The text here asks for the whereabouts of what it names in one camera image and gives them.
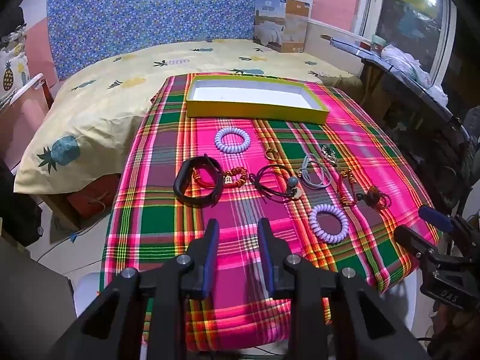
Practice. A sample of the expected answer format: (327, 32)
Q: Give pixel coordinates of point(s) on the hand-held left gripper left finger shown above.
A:
(212, 255)

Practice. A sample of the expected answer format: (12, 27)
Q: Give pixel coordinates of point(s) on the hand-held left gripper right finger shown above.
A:
(267, 258)

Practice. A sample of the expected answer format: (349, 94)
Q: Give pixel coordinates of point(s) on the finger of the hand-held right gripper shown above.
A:
(435, 216)
(412, 238)

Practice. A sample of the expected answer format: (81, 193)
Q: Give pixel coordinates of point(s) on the black wristband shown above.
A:
(180, 183)

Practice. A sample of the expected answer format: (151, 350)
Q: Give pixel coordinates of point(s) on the gold rings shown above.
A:
(267, 153)

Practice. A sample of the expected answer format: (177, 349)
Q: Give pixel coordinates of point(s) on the yellow shallow box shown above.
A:
(243, 95)

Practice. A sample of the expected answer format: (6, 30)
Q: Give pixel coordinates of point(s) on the pink green plaid cloth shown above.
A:
(157, 225)

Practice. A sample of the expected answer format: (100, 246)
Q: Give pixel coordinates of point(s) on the orange bag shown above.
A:
(93, 198)

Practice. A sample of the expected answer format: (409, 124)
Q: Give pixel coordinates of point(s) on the white cloth pile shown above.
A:
(408, 63)

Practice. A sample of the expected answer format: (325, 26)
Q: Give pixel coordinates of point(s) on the yellow pineapple print bedsheet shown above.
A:
(112, 93)

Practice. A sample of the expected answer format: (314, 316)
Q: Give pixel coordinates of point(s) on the window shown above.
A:
(408, 11)

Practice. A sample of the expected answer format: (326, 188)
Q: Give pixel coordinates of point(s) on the cardboard bedding package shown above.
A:
(281, 26)

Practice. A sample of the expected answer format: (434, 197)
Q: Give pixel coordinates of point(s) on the white board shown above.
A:
(22, 90)

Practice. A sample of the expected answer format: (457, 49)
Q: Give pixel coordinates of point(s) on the pineapple print pillow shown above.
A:
(11, 71)

